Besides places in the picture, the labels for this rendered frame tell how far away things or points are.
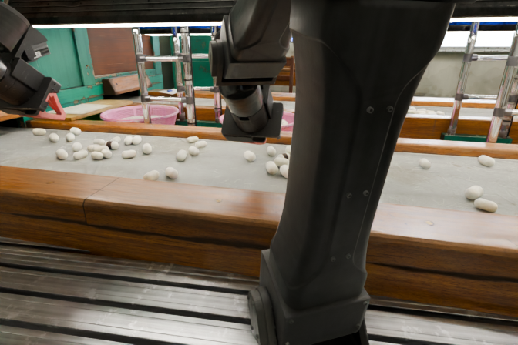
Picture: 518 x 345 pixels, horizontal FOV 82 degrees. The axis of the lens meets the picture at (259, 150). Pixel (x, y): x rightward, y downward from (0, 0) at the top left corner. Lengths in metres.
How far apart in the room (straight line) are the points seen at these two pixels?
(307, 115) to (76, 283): 0.45
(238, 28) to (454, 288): 0.41
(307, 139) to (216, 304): 0.32
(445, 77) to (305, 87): 6.07
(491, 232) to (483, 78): 6.02
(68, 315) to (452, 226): 0.51
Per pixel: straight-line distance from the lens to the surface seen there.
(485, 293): 0.50
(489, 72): 6.51
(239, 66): 0.35
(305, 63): 0.16
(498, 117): 0.94
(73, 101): 1.37
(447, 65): 6.20
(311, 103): 0.16
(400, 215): 0.48
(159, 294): 0.48
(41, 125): 1.19
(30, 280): 0.58
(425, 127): 1.17
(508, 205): 0.66
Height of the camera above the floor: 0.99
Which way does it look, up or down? 19 degrees down
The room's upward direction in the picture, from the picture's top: straight up
